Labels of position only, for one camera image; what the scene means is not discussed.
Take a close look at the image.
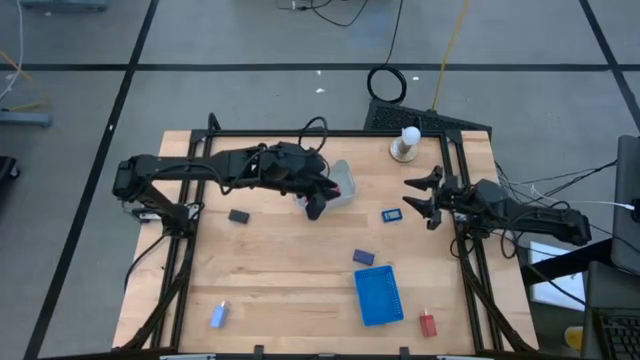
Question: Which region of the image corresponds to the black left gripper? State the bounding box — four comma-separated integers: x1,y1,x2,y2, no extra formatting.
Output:
259,141,335,222

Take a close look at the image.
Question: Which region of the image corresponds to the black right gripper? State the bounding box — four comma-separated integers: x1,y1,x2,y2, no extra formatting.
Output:
402,165,476,231

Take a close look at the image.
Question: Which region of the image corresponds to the red wall charger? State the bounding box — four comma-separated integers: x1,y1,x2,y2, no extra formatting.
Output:
418,308,439,339

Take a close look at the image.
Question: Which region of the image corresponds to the light blue small bottle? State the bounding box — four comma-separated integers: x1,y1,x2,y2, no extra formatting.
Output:
209,300,230,330

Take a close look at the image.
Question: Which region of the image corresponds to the white translucent plastic bin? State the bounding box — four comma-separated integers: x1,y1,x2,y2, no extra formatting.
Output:
293,158,358,211

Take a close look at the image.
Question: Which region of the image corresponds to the white bulb lamp, wooden base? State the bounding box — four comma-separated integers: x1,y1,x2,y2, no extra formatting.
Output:
389,125,423,164

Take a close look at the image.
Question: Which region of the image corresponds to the black perforated metal panel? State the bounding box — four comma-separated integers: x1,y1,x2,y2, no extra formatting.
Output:
363,98,494,136

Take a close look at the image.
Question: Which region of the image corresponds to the blue plastic slotted basket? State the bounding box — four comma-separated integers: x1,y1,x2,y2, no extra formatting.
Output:
353,264,405,328

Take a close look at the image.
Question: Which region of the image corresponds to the white paper sheet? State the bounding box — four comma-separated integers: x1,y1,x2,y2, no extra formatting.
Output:
528,241,586,312

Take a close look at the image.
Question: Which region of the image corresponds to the grey laptop lid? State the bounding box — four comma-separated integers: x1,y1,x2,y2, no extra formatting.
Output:
610,133,640,276

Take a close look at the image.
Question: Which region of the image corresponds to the black laptop keyboard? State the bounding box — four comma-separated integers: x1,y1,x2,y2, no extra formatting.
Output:
582,259,640,360

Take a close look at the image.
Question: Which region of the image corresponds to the black aluminium table frame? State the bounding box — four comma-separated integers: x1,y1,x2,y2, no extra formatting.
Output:
114,112,539,360

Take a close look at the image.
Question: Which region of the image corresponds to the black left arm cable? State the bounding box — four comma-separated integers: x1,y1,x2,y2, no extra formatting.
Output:
298,115,330,151

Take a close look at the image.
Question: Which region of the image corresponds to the black coiled cable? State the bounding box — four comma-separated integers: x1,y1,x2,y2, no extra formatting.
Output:
366,0,409,105

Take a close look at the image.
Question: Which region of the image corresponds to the yellow cable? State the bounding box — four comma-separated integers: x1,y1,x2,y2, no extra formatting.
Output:
430,0,471,112

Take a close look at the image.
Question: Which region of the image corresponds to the white usb cable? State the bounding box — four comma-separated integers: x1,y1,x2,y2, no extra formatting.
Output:
529,184,636,211

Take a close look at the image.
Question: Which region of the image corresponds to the black floor cable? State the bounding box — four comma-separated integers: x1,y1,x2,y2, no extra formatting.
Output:
274,0,371,29

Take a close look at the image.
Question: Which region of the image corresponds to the white floor cable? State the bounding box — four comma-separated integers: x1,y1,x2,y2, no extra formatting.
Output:
0,0,25,101

